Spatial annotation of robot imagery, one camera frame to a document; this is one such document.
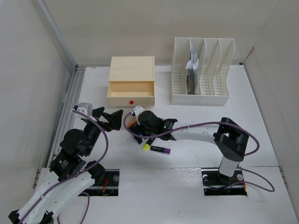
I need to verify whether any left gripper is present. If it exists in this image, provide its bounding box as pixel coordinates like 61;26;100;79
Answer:
84;106;123;155

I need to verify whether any blue tape dispenser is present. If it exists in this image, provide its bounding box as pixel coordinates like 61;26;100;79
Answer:
133;131;143;145

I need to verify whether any beige wooden drawer cabinet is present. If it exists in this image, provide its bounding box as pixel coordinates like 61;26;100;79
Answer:
107;56;155;107

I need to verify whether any grey booklet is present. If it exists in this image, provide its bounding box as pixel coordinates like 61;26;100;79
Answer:
185;44;199;95

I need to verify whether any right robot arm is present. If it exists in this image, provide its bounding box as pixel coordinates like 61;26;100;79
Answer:
128;110;249;184

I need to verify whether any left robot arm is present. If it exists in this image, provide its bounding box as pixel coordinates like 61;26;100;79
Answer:
8;103;123;224

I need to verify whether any orange clip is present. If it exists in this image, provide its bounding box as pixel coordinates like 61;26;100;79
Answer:
126;118;136;128

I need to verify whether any yellow highlighter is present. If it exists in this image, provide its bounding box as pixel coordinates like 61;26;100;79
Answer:
142;139;154;151

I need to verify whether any purple highlighter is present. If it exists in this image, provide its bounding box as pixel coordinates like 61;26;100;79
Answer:
150;146;171;154

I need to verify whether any white file organizer rack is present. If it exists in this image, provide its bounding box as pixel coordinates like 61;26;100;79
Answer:
171;37;235;106

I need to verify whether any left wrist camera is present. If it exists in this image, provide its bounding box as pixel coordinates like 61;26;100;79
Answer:
71;103;93;119

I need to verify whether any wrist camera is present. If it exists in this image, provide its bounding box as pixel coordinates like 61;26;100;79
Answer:
71;103;93;119
131;105;144;125

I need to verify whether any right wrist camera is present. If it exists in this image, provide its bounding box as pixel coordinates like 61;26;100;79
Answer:
131;105;144;125

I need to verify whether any aluminium frame rail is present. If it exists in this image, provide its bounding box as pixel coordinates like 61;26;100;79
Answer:
32;0;85;168

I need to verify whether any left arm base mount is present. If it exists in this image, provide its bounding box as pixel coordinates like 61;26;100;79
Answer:
84;169;120;196

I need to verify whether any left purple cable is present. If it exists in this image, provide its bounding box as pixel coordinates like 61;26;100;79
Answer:
17;109;110;224

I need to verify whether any purple cable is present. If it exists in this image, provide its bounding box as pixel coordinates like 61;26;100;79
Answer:
123;111;275;193
17;109;110;224

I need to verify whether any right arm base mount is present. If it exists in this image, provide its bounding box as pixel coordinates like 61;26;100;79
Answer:
201;168;247;196

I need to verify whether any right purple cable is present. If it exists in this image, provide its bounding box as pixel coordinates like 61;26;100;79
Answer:
123;111;275;193

